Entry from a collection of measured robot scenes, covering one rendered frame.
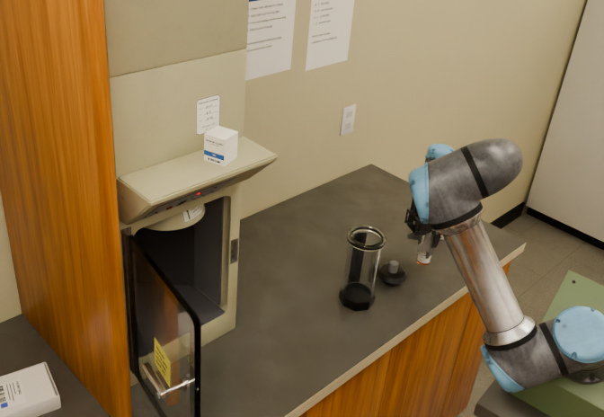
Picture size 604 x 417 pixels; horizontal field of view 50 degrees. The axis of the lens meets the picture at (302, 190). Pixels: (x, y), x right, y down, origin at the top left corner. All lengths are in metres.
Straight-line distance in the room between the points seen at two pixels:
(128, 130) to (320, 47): 1.08
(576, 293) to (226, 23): 1.05
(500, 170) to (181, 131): 0.65
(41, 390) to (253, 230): 0.87
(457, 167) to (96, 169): 0.69
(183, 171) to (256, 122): 0.83
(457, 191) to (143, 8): 0.70
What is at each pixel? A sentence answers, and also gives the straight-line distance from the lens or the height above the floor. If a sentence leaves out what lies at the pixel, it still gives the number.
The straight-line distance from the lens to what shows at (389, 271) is 1.98.
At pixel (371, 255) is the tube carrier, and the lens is 1.76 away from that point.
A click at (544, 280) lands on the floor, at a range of 3.90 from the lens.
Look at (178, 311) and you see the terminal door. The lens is 1.18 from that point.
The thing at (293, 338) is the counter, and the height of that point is 0.94.
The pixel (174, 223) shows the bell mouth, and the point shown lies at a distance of 1.47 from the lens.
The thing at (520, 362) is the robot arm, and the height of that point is 1.19.
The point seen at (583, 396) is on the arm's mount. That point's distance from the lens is 1.69.
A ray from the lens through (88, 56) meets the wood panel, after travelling 1.08.
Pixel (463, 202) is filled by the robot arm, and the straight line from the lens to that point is 1.35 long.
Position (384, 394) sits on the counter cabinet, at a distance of 2.06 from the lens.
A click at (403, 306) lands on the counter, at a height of 0.94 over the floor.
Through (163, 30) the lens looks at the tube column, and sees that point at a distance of 1.24.
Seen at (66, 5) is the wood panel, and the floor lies 1.85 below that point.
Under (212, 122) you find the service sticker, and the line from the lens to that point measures 1.38.
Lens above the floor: 2.14
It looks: 30 degrees down
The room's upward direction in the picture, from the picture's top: 6 degrees clockwise
